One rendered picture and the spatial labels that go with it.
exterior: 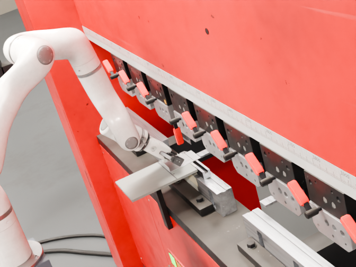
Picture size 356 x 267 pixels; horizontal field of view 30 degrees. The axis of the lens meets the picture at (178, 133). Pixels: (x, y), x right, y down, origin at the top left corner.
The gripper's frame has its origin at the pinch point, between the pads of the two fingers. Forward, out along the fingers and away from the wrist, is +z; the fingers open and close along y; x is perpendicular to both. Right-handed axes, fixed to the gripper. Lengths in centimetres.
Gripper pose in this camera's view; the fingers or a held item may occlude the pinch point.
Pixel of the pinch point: (175, 158)
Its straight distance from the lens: 245.6
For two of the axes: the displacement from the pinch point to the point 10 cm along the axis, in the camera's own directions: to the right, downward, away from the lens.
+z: 7.6, 4.1, 5.0
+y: -4.1, -3.0, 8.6
